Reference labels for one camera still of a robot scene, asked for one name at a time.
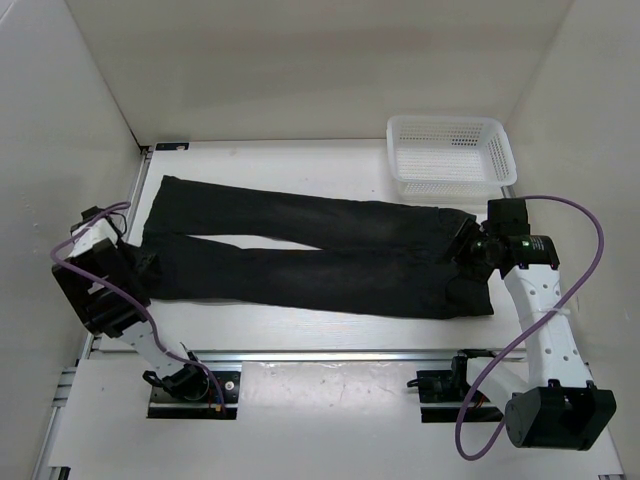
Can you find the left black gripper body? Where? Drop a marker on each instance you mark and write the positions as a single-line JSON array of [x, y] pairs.
[[137, 258]]

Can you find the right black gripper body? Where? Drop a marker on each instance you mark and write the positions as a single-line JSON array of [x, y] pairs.
[[474, 251]]

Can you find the black trousers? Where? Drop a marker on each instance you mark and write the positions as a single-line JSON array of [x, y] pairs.
[[217, 242]]

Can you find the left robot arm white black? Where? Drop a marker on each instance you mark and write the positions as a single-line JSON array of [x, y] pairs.
[[95, 270]]

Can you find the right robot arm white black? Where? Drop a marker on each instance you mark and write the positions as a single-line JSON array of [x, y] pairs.
[[539, 382]]

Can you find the white perforated plastic basket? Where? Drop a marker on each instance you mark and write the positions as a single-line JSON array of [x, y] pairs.
[[455, 159]]

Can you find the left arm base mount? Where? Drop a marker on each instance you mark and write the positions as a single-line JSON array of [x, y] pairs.
[[191, 395]]

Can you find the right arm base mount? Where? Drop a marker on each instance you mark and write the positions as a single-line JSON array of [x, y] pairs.
[[441, 392]]

